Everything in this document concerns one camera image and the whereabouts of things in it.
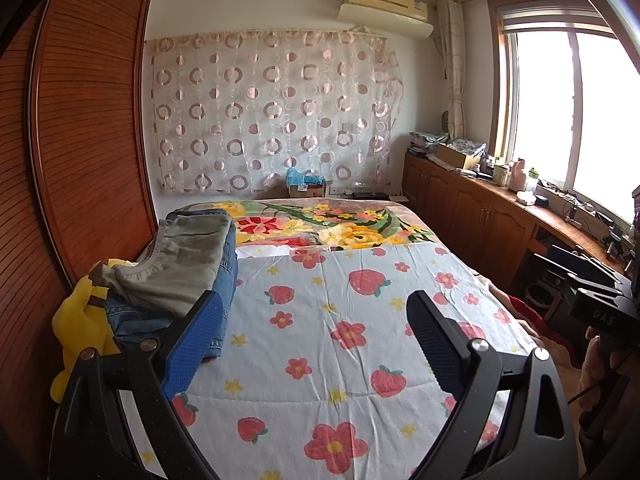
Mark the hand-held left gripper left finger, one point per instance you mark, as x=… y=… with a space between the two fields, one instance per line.
x=195 y=345

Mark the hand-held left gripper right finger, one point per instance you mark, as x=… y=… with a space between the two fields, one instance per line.
x=430 y=330

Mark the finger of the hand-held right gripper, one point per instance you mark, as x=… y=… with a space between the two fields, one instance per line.
x=580 y=260
x=555 y=270

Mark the grey-green pants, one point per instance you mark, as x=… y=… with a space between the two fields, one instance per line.
x=175 y=265

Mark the person's right hand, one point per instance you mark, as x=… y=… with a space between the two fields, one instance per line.
x=597 y=360

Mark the dark waste bin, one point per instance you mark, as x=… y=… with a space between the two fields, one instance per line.
x=544 y=302

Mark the red cloth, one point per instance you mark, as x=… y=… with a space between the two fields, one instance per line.
x=530 y=312

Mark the blue jeans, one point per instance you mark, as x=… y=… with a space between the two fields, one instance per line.
x=132 y=324

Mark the small black device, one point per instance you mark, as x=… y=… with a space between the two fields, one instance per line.
x=541 y=201

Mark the pink bottle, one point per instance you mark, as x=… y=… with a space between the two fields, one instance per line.
x=518 y=175

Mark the bed with floral sheet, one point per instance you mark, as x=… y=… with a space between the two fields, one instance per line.
x=325 y=360

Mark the white jar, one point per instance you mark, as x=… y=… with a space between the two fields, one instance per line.
x=501 y=174

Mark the wooden cabinet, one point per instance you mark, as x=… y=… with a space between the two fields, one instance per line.
x=465 y=205

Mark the yellow plush toy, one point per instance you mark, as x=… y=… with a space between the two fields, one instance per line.
x=82 y=325

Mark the pink floral blanket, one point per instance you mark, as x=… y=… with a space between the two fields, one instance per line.
x=350 y=230

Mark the patterned fabric bundle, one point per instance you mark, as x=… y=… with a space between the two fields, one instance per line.
x=470 y=146

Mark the cardboard box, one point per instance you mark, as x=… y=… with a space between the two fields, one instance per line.
x=455 y=156

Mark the window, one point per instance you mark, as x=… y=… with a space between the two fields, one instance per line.
x=540 y=110

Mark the small printed box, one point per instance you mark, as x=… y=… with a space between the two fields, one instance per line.
x=312 y=191

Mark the pile of papers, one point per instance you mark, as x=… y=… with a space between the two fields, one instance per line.
x=425 y=142

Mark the patterned window curtain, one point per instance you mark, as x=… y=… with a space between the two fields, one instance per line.
x=452 y=70

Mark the wooden slatted wardrobe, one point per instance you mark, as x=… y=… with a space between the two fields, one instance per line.
x=90 y=135

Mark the circle-patterned sheer curtain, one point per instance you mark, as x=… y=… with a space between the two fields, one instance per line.
x=275 y=110

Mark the wall air conditioner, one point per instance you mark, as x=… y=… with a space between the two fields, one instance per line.
x=385 y=22

